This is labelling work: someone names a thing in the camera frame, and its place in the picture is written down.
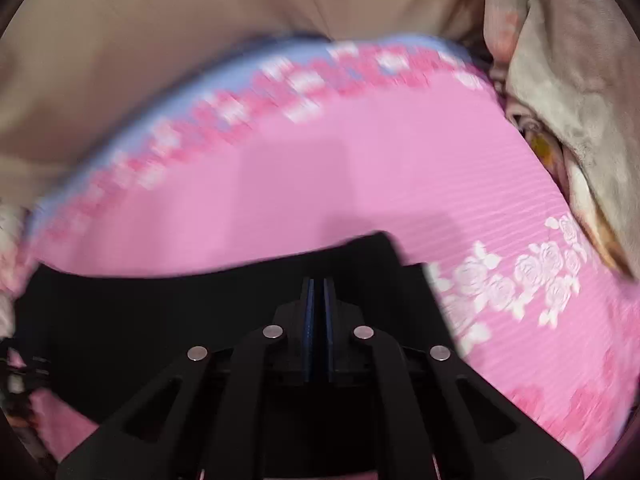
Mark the cream floral cloth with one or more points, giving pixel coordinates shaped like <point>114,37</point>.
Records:
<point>500,20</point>

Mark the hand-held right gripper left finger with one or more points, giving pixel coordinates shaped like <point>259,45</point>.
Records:
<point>310,320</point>

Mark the black pants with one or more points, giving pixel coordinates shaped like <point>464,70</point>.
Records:
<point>150,310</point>

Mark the grey plush blanket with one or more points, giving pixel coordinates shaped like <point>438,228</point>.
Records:
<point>575,70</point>

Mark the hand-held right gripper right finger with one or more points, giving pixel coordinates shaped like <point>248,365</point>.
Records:
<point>329,320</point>

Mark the beige cloth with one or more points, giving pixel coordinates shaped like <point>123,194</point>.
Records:
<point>200,35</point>

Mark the pink floral bed sheet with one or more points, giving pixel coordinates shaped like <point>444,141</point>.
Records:
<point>350,185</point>

